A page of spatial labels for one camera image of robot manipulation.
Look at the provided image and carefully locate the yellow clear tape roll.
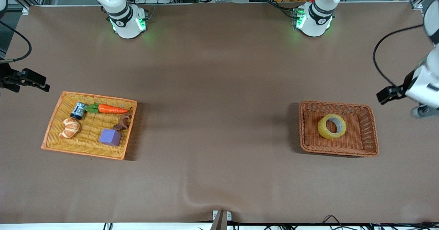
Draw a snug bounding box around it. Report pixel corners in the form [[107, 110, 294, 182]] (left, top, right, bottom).
[[317, 113, 347, 140]]

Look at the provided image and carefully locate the small blue can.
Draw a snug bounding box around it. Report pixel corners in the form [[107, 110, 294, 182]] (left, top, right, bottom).
[[70, 102, 87, 120]]

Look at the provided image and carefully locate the brown wicker basket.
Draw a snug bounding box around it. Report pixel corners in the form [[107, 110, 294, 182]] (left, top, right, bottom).
[[298, 100, 379, 157]]

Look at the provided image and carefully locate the toy croissant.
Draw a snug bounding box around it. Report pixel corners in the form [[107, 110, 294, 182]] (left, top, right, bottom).
[[59, 118, 80, 139]]

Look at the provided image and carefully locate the orange flat wicker tray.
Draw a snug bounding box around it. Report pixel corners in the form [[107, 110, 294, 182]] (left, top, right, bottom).
[[41, 91, 138, 160]]

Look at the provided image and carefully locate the orange toy carrot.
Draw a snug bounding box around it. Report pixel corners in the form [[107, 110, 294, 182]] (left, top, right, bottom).
[[85, 103, 129, 114]]

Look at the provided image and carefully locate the purple foam cube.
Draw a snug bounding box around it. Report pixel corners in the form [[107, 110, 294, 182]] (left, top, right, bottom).
[[99, 129, 121, 146]]

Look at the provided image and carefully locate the brown toy lion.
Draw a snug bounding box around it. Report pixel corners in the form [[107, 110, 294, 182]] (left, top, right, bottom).
[[112, 111, 133, 132]]

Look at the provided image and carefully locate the brown table cover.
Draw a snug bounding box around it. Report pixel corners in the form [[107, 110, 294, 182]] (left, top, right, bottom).
[[0, 2, 439, 223]]

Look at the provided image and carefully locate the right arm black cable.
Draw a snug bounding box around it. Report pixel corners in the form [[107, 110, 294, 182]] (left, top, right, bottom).
[[0, 20, 32, 64]]

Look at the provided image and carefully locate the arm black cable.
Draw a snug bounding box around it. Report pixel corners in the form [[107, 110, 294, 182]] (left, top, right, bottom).
[[0, 20, 32, 64], [372, 24, 426, 88]]

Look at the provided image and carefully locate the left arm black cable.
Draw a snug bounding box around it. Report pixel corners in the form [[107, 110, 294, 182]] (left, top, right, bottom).
[[372, 24, 426, 88]]

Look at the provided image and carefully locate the black floor cable bundle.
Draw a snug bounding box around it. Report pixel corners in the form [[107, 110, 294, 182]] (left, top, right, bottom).
[[321, 215, 439, 230]]

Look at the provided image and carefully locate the grey metal bracket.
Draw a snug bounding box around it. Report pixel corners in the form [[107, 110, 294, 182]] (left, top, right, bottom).
[[212, 209, 233, 230]]

